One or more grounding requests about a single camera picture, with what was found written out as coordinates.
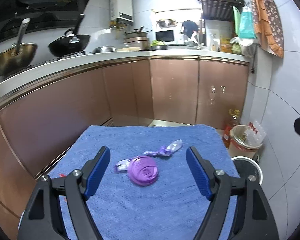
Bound red beige trash bin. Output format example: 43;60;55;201
228;125;266;159

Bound brown kitchen cabinets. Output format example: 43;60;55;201
0;56;248;239

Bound white kitchen countertop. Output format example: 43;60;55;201
0;48;249;100

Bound black bin white rim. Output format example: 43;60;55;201
232;156;263;185

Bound cooking oil bottle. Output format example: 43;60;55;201
222;109;241;148

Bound purple white crumpled wrapper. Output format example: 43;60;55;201
114;159;133;173

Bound orange patterned hanging cloth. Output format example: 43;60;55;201
250;0;284;59

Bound blue towel mat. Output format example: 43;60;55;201
20;124;241;240

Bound purple plastic lid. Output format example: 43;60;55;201
128;156;159;186

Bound purple clear twisted wrapper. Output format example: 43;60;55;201
143;139;183;157

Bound teal hanging bag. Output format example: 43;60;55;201
239;7;255;39

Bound white microwave oven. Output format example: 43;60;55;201
155;28;184;46

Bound brass wok pan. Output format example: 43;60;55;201
0;18;38;76

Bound black wok pan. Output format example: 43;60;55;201
48;14;90;58

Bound copper cooking pot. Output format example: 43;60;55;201
123;26;150;50

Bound white water heater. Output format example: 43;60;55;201
110;0;134;27

